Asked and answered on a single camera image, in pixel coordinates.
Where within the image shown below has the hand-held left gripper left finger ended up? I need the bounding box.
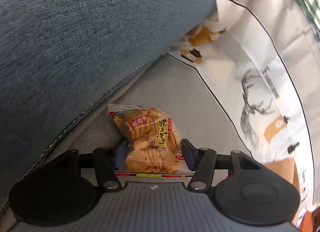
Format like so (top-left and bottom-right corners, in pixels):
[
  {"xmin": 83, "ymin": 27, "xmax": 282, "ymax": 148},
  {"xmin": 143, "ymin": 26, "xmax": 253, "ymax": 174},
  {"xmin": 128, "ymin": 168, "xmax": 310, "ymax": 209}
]
[{"xmin": 45, "ymin": 137, "xmax": 128, "ymax": 193}]

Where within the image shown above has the yellow label cracker packet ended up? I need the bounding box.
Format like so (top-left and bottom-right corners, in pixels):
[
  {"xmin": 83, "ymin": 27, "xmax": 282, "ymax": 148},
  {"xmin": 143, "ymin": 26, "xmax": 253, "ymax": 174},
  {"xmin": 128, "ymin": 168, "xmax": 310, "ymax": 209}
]
[{"xmin": 108, "ymin": 104, "xmax": 194, "ymax": 179}]

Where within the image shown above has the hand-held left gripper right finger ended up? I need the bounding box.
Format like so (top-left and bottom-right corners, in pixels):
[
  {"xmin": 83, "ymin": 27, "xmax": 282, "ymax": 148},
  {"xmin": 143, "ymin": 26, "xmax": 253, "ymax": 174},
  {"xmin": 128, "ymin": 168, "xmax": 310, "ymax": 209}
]
[{"xmin": 181, "ymin": 138, "xmax": 263, "ymax": 193}]

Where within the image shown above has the brown cardboard box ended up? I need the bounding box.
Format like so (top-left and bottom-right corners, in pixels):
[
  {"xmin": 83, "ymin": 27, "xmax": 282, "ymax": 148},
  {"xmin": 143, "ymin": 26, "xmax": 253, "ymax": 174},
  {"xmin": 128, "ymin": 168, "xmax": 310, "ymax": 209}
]
[{"xmin": 262, "ymin": 158, "xmax": 302, "ymax": 225}]

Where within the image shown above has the grey deer print sofa cover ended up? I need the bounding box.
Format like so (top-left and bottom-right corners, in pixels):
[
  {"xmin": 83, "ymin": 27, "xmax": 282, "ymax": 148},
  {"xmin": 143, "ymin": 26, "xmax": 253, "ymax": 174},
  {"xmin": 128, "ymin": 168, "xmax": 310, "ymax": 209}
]
[{"xmin": 0, "ymin": 0, "xmax": 320, "ymax": 222}]

